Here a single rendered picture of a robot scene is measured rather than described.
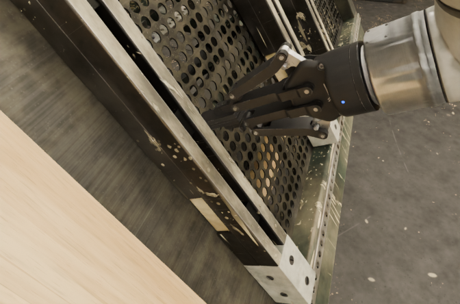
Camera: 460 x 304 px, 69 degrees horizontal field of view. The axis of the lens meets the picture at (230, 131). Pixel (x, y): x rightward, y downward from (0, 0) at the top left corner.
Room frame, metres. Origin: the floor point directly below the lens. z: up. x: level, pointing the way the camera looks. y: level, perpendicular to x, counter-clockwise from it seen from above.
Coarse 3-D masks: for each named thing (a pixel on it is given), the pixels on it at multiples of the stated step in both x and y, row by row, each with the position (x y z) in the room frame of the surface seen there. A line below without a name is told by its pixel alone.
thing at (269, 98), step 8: (264, 88) 0.34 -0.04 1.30; (272, 88) 0.33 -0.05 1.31; (280, 88) 0.32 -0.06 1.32; (296, 88) 0.30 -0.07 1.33; (304, 88) 0.29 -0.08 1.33; (312, 88) 0.30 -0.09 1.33; (248, 96) 0.33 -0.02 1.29; (256, 96) 0.33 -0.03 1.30; (264, 96) 0.32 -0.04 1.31; (272, 96) 0.31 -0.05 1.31; (280, 96) 0.31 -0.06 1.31; (288, 96) 0.30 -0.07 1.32; (296, 96) 0.30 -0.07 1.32; (304, 96) 0.29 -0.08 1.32; (232, 104) 0.33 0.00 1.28; (240, 104) 0.33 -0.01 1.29; (248, 104) 0.32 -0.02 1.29; (256, 104) 0.32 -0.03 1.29; (264, 104) 0.32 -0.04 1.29
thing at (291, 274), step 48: (48, 0) 0.33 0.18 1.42; (96, 0) 0.36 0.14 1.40; (96, 48) 0.32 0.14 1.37; (144, 48) 0.35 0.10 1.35; (96, 96) 0.32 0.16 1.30; (144, 96) 0.30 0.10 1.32; (144, 144) 0.31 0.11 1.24; (192, 144) 0.30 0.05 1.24; (192, 192) 0.28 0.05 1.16; (240, 192) 0.30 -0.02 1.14; (240, 240) 0.26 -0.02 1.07; (288, 240) 0.29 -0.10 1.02; (288, 288) 0.23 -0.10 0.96
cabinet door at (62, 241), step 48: (0, 144) 0.21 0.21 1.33; (0, 192) 0.18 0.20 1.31; (48, 192) 0.20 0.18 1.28; (0, 240) 0.14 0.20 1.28; (48, 240) 0.16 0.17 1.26; (96, 240) 0.18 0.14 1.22; (0, 288) 0.11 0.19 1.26; (48, 288) 0.13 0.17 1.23; (96, 288) 0.14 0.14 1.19; (144, 288) 0.16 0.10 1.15
